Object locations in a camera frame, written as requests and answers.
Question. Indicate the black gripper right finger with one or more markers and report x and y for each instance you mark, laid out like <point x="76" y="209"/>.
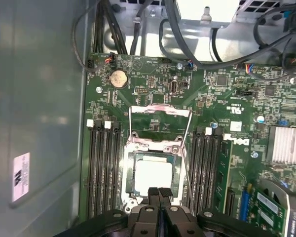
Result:
<point x="175" y="222"/>

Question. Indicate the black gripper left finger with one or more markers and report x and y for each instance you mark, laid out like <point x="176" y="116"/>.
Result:
<point x="148" y="222"/>

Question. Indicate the silver CPU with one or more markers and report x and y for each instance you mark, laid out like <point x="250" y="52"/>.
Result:
<point x="154" y="172"/>

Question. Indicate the metal socket cover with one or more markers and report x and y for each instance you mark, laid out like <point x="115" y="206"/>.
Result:
<point x="158" y="108"/>

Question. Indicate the CPU socket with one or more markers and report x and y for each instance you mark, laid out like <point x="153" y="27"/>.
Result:
<point x="125" y="172"/>

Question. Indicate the black expansion slot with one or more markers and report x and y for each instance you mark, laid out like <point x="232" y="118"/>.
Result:
<point x="230" y="200"/>

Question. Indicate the green RAM stick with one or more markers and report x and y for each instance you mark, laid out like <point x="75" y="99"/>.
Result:
<point x="223" y="172"/>

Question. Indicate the blue expansion slot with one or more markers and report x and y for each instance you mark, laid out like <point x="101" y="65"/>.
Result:
<point x="245" y="205"/>

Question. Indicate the green motherboard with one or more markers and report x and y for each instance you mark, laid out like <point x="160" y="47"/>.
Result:
<point x="212" y="98"/>

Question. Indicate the internal USB port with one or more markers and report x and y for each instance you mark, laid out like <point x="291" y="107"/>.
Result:
<point x="174" y="87"/>

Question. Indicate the white case sticker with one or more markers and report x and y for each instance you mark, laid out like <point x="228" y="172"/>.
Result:
<point x="21" y="177"/>

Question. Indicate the silver finned heatsink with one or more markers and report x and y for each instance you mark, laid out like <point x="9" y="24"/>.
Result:
<point x="288" y="145"/>

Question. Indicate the round coin battery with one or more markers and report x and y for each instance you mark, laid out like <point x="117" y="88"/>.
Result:
<point x="118" y="79"/>

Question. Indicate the dark grey PC case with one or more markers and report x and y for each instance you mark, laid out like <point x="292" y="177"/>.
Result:
<point x="39" y="98"/>

